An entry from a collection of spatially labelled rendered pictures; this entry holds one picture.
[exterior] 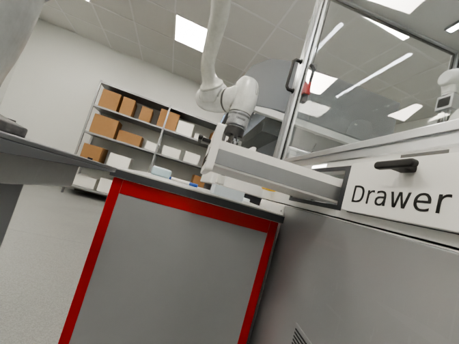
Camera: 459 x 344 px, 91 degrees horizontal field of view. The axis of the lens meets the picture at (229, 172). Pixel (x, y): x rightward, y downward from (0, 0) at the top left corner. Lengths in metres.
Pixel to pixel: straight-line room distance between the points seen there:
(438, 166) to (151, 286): 0.76
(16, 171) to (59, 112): 4.91
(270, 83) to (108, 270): 1.39
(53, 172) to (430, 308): 0.56
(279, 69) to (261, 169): 1.25
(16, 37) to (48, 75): 5.09
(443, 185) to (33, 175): 0.56
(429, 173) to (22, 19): 0.61
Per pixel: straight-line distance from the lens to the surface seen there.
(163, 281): 0.82
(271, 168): 0.54
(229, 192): 0.89
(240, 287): 0.84
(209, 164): 0.49
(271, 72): 1.69
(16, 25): 0.44
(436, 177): 0.45
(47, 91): 5.45
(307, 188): 0.58
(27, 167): 0.39
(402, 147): 0.53
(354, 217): 0.56
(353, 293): 0.54
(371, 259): 0.52
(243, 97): 0.92
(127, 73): 5.24
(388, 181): 0.50
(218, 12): 0.88
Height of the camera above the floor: 0.79
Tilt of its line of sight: 5 degrees up
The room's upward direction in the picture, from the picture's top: 16 degrees clockwise
